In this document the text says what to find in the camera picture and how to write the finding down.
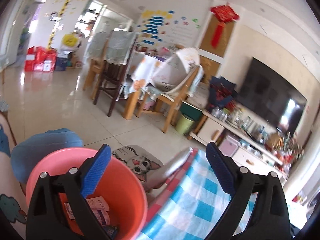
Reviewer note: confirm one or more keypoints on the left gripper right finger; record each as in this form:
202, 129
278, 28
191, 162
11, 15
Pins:
269, 218

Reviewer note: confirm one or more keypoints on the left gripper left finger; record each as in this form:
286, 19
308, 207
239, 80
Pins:
46, 219

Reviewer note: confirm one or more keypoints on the pink plastic basin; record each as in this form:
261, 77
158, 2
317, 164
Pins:
119, 187

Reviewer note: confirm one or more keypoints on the white printed paper leaflet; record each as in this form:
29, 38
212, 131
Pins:
100, 208

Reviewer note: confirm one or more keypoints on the cream TV cabinet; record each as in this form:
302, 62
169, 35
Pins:
249, 154

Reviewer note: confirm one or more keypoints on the blue checkered tablecloth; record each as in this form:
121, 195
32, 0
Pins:
189, 206

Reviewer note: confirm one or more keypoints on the pink storage box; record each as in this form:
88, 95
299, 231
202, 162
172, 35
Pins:
229, 145

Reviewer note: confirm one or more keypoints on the cat print floor mat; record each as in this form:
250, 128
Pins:
138, 160

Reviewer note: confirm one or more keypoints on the green waste bin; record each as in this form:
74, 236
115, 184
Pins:
184, 124

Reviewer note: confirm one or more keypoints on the black flat television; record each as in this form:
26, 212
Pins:
270, 96

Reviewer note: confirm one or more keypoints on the dark wrapped flower bouquet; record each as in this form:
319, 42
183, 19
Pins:
222, 94

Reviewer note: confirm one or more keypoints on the light wooden chair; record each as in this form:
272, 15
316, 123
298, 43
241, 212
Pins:
172, 99

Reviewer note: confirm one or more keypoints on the red gift boxes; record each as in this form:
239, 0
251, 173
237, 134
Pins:
40, 59

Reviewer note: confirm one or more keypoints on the dining table with cloth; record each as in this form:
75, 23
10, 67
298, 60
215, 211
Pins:
142, 68

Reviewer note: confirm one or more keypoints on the dark wooden chair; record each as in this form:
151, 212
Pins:
118, 58

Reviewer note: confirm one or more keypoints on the red Chinese knot ornament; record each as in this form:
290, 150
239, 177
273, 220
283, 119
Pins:
224, 14

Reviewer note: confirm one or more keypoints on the giraffe height wall sticker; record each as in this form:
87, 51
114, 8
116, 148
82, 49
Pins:
57, 20

